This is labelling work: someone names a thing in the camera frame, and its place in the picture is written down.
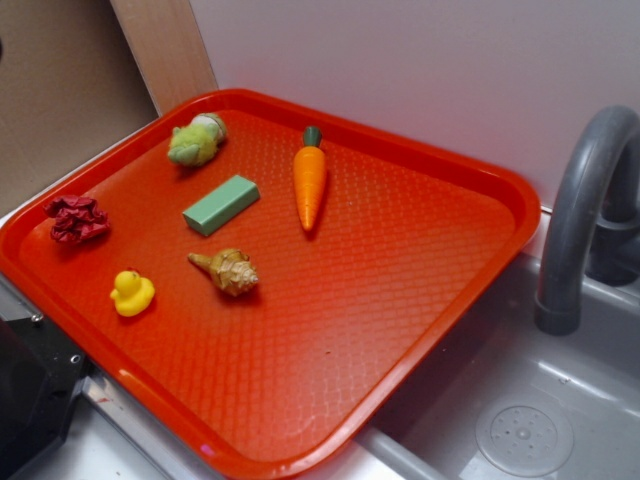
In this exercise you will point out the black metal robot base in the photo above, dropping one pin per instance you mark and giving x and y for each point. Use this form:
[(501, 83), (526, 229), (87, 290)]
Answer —
[(42, 372)]

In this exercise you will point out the red plastic tray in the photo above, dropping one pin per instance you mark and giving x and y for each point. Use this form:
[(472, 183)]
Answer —
[(271, 383)]

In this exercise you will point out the orange toy carrot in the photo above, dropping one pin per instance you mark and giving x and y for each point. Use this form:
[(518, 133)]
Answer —
[(309, 176)]

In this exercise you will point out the tan conch seashell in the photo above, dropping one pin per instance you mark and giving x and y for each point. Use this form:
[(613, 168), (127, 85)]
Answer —
[(230, 269)]

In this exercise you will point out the green rectangular block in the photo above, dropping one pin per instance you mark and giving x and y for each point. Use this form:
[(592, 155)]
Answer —
[(221, 205)]

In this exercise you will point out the green plush frog toy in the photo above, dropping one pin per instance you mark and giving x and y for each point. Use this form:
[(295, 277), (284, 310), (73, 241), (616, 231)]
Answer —
[(197, 143)]

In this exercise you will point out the yellow rubber duck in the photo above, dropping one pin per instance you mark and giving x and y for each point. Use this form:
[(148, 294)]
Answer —
[(132, 293)]

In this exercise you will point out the grey plastic toy sink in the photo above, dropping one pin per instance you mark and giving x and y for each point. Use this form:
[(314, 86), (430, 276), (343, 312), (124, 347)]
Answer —
[(499, 399)]

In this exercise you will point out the crumpled red paper ball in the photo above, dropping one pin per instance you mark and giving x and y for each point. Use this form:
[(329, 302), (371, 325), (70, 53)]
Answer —
[(76, 219)]

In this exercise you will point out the light wooden board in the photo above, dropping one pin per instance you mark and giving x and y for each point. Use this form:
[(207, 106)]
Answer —
[(166, 43)]

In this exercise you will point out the grey toy faucet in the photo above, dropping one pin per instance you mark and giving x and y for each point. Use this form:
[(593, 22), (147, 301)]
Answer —
[(594, 226)]

